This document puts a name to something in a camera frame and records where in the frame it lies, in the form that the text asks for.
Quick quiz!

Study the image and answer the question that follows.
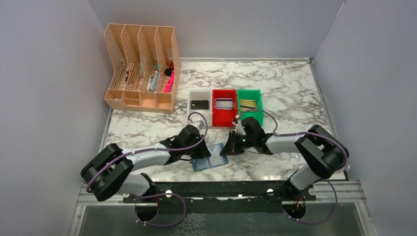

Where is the white plastic bin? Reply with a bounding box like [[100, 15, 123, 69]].
[[187, 90, 212, 128]]

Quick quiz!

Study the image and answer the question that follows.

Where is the blue leather card holder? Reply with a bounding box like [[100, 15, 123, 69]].
[[190, 143, 224, 172]]

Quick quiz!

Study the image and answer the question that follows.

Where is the green plastic bin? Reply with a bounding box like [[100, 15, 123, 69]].
[[237, 89, 264, 125]]

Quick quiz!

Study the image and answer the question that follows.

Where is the red plastic bin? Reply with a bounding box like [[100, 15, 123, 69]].
[[212, 89, 238, 127]]

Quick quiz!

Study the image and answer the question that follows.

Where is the peach plastic file organizer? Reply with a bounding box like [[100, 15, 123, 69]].
[[104, 24, 181, 113]]

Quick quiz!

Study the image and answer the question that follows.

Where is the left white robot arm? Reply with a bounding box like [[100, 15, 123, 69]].
[[80, 121, 211, 202]]

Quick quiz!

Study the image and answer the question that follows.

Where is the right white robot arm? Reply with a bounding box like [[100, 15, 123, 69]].
[[220, 117, 349, 193]]

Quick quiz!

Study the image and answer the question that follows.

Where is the black credit card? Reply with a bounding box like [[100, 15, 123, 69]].
[[190, 100, 209, 110]]

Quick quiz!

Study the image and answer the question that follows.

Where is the gold credit card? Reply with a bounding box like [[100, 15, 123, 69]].
[[239, 99, 257, 112]]

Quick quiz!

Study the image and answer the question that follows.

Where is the pink highlighter pen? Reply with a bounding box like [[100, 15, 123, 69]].
[[164, 70, 175, 93]]

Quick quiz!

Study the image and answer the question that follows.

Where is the teal grey stapler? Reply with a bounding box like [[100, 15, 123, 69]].
[[147, 64, 160, 92]]

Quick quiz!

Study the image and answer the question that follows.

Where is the black binder clip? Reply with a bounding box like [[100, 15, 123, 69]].
[[164, 67, 174, 77]]

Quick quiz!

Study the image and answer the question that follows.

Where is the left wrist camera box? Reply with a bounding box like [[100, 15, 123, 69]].
[[191, 120, 206, 131]]

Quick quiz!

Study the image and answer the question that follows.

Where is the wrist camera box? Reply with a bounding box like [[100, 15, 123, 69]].
[[232, 118, 246, 135], [191, 120, 206, 131]]

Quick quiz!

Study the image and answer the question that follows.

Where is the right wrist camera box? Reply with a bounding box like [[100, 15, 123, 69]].
[[232, 118, 246, 135]]

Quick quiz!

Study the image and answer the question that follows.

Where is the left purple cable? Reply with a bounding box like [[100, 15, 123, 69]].
[[86, 112, 209, 228]]

